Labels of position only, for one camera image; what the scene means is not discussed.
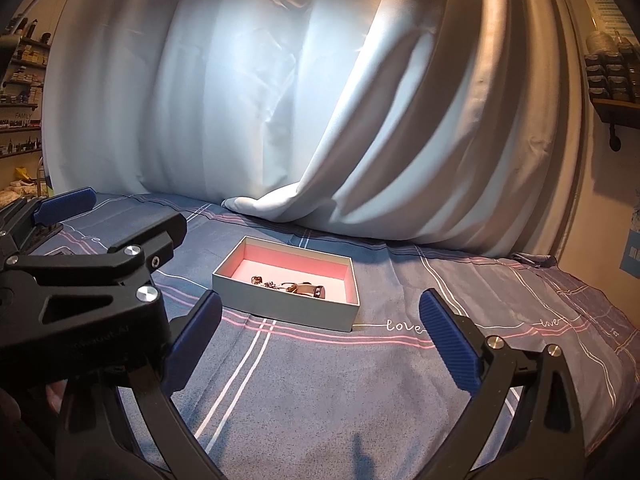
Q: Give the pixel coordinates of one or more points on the white curtain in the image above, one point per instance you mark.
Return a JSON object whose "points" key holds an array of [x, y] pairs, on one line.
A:
{"points": [[250, 85]]}

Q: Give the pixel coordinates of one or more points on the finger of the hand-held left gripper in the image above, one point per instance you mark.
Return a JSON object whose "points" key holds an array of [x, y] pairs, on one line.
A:
{"points": [[145, 240], [65, 205]]}

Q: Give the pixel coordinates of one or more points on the blue wall poster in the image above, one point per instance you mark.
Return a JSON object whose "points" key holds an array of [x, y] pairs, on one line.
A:
{"points": [[631, 245]]}

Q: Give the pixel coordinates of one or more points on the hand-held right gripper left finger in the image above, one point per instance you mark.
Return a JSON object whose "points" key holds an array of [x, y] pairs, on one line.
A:
{"points": [[195, 345]]}

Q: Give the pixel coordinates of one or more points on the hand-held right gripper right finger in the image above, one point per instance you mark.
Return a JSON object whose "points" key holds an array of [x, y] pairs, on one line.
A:
{"points": [[450, 345]]}

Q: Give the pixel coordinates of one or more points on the blue striped bedsheet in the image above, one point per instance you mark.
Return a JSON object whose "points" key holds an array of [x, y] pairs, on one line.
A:
{"points": [[300, 400]]}

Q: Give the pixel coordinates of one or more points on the wooden wall shelf with bracket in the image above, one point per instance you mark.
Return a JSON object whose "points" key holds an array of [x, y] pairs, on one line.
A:
{"points": [[615, 105]]}

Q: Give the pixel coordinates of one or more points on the wall shelves with small bottles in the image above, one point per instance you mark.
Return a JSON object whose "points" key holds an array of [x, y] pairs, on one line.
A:
{"points": [[22, 85]]}

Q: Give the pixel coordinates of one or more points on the white box with pink lining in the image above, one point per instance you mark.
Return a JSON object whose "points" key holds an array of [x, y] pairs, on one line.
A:
{"points": [[280, 310]]}

